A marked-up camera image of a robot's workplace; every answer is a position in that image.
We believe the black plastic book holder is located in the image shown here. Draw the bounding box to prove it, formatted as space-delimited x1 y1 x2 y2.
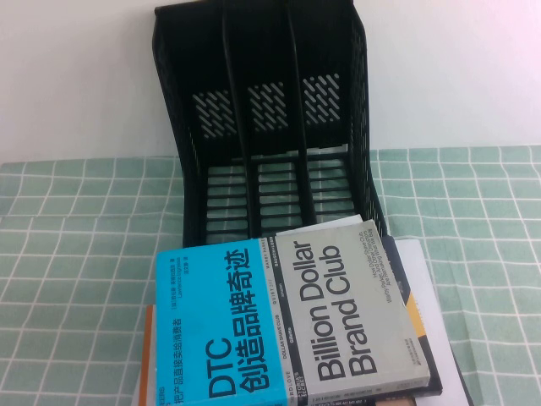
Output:
150 0 390 249

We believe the large white book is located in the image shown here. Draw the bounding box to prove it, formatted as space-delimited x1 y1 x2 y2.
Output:
396 238 473 406

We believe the dark robot textbook orange swirl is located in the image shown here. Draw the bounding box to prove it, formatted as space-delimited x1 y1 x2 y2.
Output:
380 235 445 401

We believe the orange-edged book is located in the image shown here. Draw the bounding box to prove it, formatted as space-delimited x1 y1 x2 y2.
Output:
139 305 156 406

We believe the green checked tablecloth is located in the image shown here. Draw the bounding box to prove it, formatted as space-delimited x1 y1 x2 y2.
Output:
0 145 541 406

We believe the blue and grey DTC book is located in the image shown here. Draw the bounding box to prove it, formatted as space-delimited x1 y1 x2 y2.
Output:
153 218 434 406

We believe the tan book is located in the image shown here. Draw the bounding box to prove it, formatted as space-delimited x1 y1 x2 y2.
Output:
374 393 419 406

